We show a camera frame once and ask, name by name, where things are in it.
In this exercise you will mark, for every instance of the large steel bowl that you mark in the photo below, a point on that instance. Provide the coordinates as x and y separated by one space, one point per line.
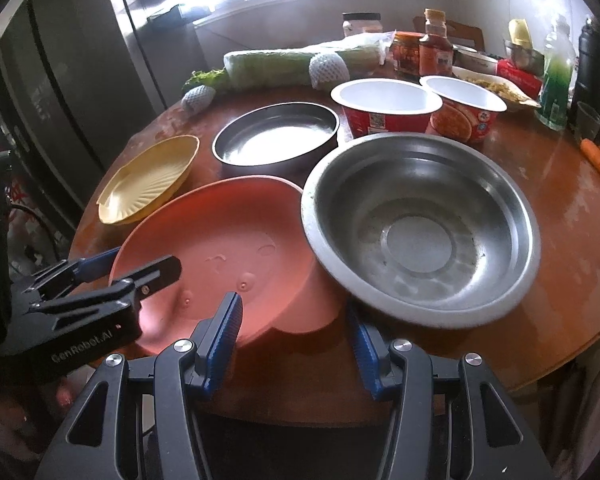
420 240

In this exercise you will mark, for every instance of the carrot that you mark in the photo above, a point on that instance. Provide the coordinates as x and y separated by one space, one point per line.
597 157

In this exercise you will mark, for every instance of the small grey cup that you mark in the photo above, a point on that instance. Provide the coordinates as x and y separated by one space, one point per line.
587 120

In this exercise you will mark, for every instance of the brown sauce bottle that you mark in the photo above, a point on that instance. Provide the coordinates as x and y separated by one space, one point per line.
435 55

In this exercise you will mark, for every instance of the red sauce jar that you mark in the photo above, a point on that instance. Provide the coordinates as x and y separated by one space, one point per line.
407 55

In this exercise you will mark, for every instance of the yellow shell-shaped plate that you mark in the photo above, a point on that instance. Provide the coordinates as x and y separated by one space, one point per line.
145 180

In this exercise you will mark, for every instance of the foam-netted fruit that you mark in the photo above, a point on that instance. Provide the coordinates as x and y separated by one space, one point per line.
197 97
327 70

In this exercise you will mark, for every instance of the wooden chair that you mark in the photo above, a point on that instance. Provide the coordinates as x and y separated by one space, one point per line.
467 35

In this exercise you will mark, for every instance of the round steel pan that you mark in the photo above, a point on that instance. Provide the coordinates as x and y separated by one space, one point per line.
275 140

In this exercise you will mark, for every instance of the green lettuce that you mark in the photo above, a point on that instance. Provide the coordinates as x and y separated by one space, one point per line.
205 79

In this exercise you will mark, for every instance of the grey refrigerator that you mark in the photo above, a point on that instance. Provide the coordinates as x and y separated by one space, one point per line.
70 60

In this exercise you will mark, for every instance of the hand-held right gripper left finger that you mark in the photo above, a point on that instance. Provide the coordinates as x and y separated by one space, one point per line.
225 340

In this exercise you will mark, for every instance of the wrapped napa cabbage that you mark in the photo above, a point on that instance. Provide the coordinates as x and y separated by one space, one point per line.
270 65

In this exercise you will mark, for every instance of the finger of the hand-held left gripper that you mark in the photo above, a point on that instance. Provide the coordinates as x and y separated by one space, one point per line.
97 262
155 272

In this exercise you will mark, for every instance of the red tissue box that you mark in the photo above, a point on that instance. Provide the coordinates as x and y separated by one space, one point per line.
522 80

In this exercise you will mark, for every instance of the yellow cup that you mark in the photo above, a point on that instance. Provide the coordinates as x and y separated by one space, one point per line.
520 32

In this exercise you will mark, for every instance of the small steel bowl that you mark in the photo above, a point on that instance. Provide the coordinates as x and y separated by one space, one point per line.
525 57

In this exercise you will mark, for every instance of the black thermos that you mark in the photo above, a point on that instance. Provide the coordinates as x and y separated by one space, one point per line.
595 65

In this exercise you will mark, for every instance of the glass jar black lid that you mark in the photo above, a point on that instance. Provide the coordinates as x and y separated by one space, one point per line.
362 25

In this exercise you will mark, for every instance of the red instant noodle bowl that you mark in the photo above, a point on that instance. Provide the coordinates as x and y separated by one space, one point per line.
460 120
385 97

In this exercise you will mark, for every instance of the white plate of food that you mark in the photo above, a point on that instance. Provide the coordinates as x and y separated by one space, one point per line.
495 87

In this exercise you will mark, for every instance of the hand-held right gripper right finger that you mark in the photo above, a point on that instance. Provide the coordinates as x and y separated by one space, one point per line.
367 360

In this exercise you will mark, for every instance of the green drink bottle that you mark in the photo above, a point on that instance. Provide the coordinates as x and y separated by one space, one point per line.
555 85

